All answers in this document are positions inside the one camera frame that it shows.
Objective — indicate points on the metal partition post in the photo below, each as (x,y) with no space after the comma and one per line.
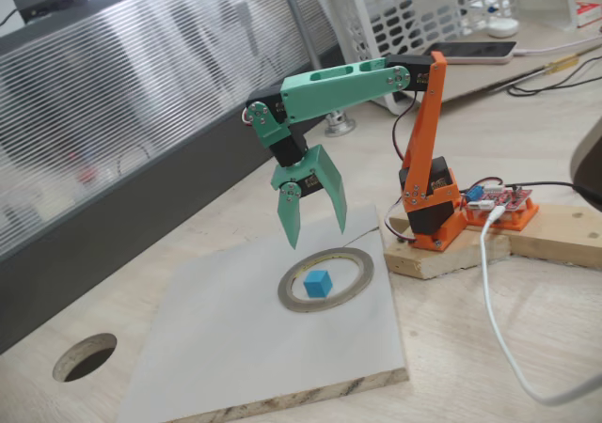
(308,42)

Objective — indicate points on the red controller circuit board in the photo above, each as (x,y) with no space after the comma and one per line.
(508,199)

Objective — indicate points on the white plastic lattice basket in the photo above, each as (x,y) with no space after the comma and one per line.
(367,28)

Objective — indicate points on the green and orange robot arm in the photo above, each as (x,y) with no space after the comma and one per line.
(338,89)

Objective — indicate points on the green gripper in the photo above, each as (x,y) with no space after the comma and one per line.
(308,184)

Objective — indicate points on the red and white box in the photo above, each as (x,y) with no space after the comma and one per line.
(590,14)

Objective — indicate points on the brown cardboard sheet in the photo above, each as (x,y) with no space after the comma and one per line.
(470,82)

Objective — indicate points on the blue cube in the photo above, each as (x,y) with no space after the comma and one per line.
(317,284)

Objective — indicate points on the white laminated board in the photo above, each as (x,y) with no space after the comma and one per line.
(188,362)

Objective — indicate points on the orange controller board mount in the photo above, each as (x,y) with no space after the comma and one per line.
(522,221)

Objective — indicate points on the wooden arm base mount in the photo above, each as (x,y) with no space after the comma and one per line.
(447,263)

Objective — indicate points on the smartphone with pink case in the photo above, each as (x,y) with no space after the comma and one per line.
(475,51)

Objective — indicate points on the ribbed glass desk partition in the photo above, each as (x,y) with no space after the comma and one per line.
(141,89)

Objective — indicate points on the grey rounded object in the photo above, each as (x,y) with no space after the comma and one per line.
(590,160)

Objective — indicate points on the white earbuds case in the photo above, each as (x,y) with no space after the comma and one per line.
(502,28)

